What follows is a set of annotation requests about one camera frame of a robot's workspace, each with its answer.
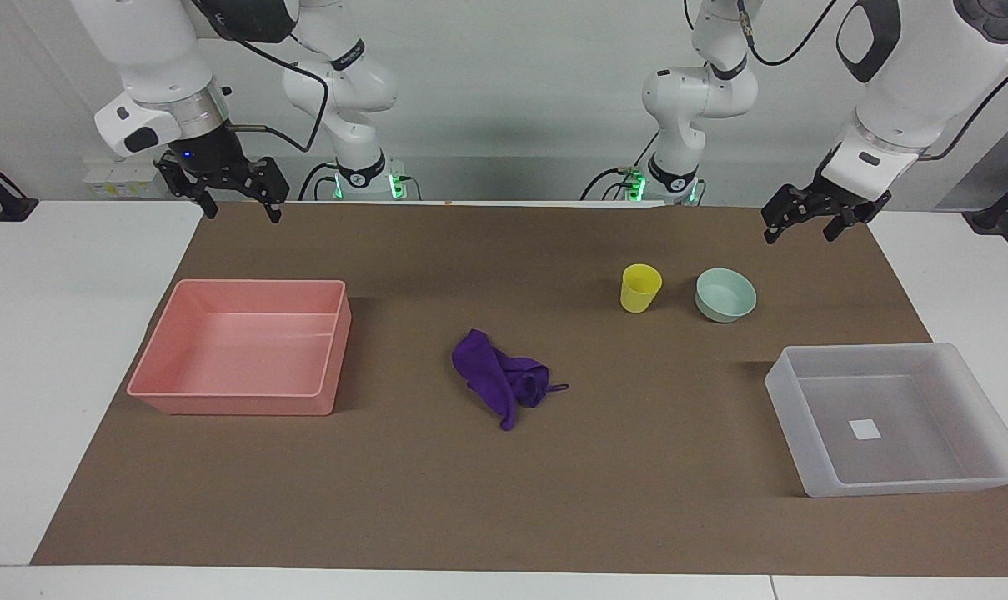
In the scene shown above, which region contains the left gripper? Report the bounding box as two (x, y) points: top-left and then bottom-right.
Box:
(761, 145), (893, 246)

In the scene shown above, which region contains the light green bowl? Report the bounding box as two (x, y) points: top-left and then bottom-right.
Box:
(695, 267), (758, 324)

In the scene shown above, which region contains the purple cloth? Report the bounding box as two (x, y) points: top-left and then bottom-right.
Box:
(451, 328), (570, 432)

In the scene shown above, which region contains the translucent plastic bin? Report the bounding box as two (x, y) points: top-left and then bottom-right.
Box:
(764, 342), (1008, 498)

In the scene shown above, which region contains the black cable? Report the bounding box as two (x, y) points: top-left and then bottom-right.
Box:
(919, 40), (1008, 162)
(580, 132), (663, 202)
(188, 0), (332, 154)
(735, 0), (840, 68)
(298, 161), (339, 202)

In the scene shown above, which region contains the pink plastic bin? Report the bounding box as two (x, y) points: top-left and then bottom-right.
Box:
(126, 278), (353, 417)

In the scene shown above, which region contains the yellow plastic cup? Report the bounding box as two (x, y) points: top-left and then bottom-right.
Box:
(620, 263), (664, 314)

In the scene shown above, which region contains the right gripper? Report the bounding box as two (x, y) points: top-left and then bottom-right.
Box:
(154, 122), (291, 225)

